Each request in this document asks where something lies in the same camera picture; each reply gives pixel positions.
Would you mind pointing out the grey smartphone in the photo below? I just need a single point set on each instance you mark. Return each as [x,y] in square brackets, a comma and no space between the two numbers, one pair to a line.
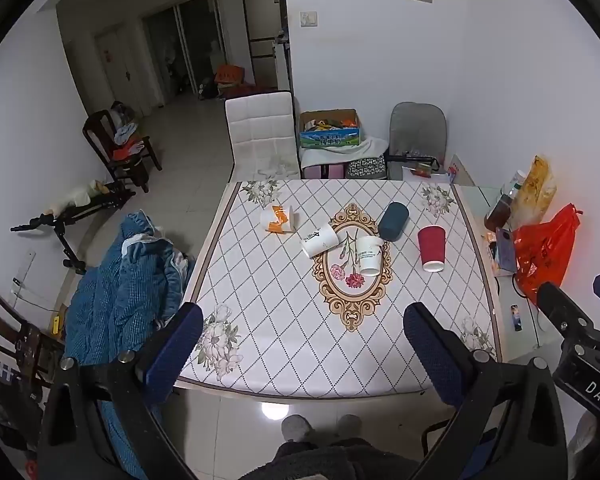
[506,249]

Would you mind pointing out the white paper cup black print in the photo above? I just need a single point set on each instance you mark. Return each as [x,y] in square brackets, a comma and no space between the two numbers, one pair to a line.
[320,241]

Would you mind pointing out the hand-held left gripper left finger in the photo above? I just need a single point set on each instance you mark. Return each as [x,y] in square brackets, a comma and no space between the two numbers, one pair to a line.
[174,351]

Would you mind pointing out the cardboard box with printed side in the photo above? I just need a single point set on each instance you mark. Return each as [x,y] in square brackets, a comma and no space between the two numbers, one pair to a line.
[330,135]

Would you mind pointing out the red plastic bag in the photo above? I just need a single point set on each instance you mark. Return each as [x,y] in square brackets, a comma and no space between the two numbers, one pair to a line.
[545,255]

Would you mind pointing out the brown glass bottle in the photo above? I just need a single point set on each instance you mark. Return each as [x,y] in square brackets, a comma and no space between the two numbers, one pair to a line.
[497,215]

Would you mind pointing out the white paper cup green print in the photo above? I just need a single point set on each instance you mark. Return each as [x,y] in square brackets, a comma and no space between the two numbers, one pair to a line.
[370,256]

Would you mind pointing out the black folding stand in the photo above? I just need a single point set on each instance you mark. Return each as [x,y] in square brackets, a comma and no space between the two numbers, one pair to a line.
[62,240]

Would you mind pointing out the grey slipper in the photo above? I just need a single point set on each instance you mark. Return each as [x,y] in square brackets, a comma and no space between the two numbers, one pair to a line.
[350,425]
[296,427]

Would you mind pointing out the blue quilted jacket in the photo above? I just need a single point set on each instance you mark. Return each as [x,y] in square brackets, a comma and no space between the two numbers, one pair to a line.
[117,300]

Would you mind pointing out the orange bag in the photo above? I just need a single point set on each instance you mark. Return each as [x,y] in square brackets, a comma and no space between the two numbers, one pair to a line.
[228,75]

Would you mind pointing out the grey office chair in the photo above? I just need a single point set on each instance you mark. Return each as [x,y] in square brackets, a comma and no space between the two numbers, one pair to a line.
[417,127]

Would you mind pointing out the dark wooden chair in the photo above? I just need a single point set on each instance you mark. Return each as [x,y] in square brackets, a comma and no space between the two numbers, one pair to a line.
[100,135]

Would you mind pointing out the yellow plastic bag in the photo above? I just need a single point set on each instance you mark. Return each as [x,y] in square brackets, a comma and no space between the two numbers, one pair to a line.
[535,192]

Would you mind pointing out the red paper cup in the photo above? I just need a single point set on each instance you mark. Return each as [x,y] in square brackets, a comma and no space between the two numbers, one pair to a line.
[431,247]

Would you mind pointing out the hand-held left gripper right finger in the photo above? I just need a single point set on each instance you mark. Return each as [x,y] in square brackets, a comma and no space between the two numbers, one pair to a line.
[430,355]

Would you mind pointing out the orange and white paper cup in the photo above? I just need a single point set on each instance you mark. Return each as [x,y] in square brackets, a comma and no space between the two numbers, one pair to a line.
[278,220]

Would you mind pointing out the low black rack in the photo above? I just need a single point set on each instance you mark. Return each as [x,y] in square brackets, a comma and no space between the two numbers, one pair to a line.
[97,197]

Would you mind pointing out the pile of clothes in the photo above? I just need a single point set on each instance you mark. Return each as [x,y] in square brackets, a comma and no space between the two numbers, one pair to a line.
[127,132]

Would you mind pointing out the person's dark trousers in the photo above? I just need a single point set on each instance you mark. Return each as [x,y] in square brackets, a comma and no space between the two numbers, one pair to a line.
[320,462]

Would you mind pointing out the patterned bag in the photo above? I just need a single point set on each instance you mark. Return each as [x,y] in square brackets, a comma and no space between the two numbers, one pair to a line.
[366,167]

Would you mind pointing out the dark teal cup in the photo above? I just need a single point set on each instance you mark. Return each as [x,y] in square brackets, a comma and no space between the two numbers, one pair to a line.
[394,221]

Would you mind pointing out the white padded chair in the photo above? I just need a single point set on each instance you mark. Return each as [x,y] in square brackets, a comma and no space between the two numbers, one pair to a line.
[260,132]

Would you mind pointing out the floral diamond pattern table mat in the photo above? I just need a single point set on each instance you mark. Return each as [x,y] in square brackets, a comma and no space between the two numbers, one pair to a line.
[290,320]

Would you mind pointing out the printed lighter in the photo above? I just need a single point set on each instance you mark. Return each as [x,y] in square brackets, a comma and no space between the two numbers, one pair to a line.
[516,317]

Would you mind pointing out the brown wooden chair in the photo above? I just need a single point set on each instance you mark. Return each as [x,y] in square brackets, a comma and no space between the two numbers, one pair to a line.
[10,330]

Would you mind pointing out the white wall switch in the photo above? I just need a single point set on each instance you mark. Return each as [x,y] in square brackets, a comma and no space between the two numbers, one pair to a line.
[309,19]

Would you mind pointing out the white cloth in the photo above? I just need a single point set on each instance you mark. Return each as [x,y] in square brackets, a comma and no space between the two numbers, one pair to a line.
[365,152]

